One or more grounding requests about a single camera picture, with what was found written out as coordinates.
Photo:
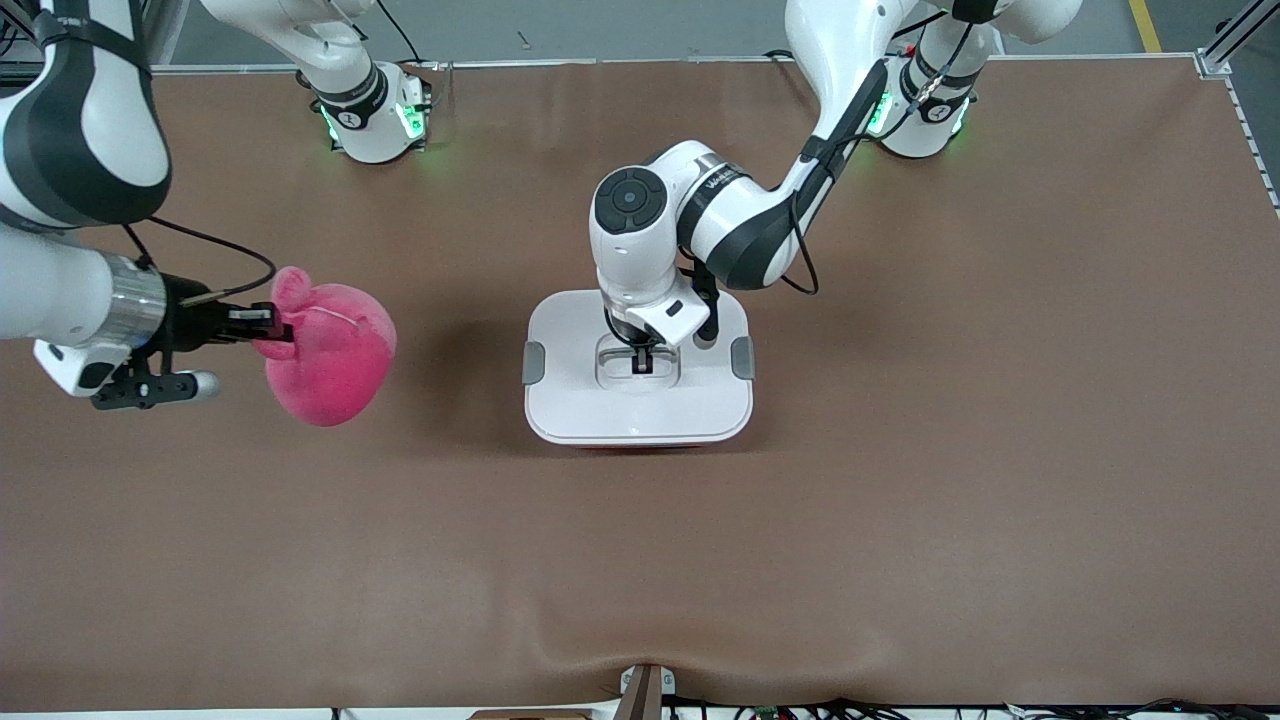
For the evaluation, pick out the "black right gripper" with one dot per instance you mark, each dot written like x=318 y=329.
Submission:
x=190 y=320

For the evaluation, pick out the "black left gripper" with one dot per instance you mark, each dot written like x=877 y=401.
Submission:
x=640 y=357

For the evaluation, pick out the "white box lid grey latches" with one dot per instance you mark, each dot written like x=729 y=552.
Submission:
x=580 y=400

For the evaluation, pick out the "pink plush toy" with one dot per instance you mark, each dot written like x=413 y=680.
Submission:
x=330 y=370

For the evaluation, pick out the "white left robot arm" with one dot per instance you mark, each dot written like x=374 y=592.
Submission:
x=630 y=260

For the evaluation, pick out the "brown table mat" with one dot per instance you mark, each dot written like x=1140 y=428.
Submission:
x=900 y=550

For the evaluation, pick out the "brown flat board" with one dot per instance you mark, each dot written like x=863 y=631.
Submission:
x=530 y=715

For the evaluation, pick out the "silver metal bracket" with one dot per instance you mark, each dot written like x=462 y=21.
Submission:
x=668 y=680

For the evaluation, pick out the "brown upright post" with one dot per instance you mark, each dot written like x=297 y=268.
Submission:
x=642 y=700

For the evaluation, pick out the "white perforated table rail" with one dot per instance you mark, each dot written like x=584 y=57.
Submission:
x=1252 y=130

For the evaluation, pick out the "aluminium frame profile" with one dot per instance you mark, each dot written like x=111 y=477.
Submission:
x=1235 y=35

